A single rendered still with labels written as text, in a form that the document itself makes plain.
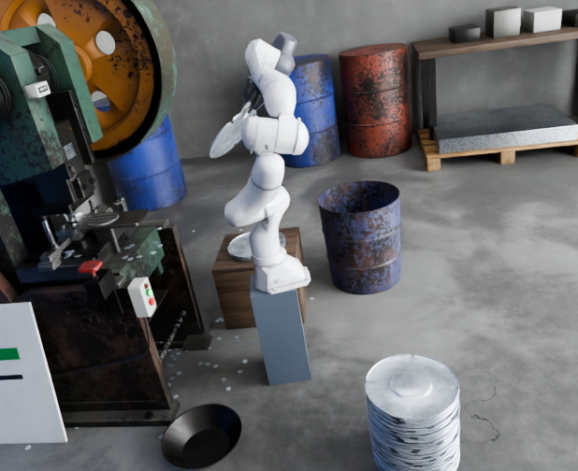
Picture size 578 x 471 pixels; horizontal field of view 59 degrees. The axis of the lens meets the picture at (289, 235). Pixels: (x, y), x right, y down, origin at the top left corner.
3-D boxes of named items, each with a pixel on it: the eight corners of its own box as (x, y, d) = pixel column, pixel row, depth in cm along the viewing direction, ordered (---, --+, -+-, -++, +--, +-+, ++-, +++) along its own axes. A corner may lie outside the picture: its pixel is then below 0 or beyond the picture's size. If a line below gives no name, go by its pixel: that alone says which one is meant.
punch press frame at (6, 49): (186, 314, 247) (99, 14, 188) (154, 377, 209) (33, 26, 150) (38, 322, 261) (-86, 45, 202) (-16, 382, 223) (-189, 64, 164)
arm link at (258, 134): (281, 193, 172) (293, 163, 157) (232, 185, 169) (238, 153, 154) (284, 148, 181) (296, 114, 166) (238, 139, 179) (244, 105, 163)
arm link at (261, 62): (301, 89, 170) (297, 53, 194) (251, 63, 164) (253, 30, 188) (285, 115, 176) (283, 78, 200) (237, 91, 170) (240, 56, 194)
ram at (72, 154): (103, 186, 204) (78, 113, 191) (85, 201, 191) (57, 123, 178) (64, 191, 208) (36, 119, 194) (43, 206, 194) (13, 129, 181)
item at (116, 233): (158, 236, 212) (150, 206, 206) (146, 253, 199) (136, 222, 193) (103, 241, 216) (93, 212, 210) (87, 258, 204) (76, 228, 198)
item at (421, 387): (370, 353, 180) (370, 351, 180) (457, 357, 172) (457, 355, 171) (359, 416, 156) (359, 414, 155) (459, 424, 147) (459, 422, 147)
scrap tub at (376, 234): (401, 254, 298) (397, 177, 277) (408, 294, 261) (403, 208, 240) (329, 259, 305) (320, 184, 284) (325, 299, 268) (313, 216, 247)
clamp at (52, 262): (76, 248, 200) (67, 224, 196) (53, 270, 185) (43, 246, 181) (62, 249, 201) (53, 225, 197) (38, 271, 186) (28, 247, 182)
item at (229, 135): (212, 165, 240) (211, 164, 240) (256, 124, 244) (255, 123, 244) (207, 145, 211) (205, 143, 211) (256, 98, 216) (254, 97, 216)
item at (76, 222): (96, 222, 213) (93, 213, 211) (79, 239, 199) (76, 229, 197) (77, 224, 214) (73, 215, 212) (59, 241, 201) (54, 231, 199)
